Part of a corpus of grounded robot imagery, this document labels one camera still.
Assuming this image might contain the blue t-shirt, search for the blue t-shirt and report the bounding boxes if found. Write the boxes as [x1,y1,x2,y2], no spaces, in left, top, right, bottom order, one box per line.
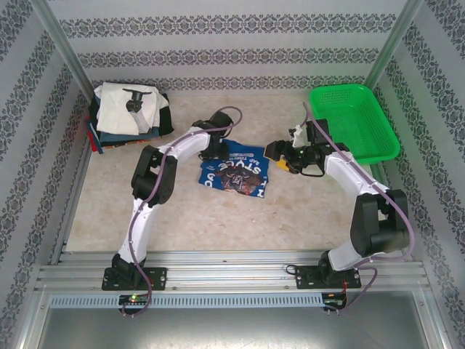
[197,138,272,199]

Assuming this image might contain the green plastic basket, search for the green plastic basket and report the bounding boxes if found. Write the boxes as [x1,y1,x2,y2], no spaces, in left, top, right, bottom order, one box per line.
[307,84,402,166]

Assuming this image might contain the dark patterned folded t-shirt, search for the dark patterned folded t-shirt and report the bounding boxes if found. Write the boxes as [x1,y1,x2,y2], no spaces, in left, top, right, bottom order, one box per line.
[100,135,163,154]

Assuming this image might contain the grey-blue folded t-shirt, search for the grey-blue folded t-shirt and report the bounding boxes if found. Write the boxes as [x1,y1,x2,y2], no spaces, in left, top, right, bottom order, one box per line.
[97,126,161,145]

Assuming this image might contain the white folded t-shirt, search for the white folded t-shirt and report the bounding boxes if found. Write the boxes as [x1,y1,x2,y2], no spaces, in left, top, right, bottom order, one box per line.
[96,81,170,136]

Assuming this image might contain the red folded t-shirt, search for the red folded t-shirt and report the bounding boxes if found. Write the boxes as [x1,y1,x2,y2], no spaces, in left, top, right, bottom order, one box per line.
[86,116,107,156]

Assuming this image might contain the thin black cable loop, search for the thin black cable loop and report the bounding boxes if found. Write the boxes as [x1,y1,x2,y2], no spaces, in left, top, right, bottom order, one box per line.
[299,164,325,179]

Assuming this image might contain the white cable connector clip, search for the white cable connector clip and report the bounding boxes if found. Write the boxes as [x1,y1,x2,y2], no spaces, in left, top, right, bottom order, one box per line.
[288,124,307,147]

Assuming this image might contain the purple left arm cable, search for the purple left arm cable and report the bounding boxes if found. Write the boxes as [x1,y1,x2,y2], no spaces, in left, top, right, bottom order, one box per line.
[121,105,244,319]

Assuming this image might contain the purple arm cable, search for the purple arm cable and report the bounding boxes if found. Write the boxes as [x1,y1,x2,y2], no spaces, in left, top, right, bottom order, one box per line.
[121,105,244,319]
[302,103,416,317]

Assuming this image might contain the aluminium mounting rail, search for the aluminium mounting rail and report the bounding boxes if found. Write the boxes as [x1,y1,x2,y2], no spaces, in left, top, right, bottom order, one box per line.
[34,249,432,292]

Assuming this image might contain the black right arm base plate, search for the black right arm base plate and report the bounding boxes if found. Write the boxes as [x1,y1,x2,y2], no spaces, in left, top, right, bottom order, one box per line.
[296,266,363,291]

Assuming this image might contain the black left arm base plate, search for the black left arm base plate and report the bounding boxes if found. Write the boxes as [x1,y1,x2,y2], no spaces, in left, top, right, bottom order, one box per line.
[101,267,169,292]

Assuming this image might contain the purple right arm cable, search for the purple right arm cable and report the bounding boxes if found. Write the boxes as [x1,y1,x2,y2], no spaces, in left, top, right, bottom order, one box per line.
[302,103,416,317]

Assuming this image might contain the slotted grey cable duct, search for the slotted grey cable duct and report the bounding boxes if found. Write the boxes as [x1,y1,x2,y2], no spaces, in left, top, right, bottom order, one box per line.
[49,293,325,310]

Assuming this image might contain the aluminium frame post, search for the aluminium frame post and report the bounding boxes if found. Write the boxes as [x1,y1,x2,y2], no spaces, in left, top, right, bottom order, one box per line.
[31,0,96,100]
[363,0,424,92]

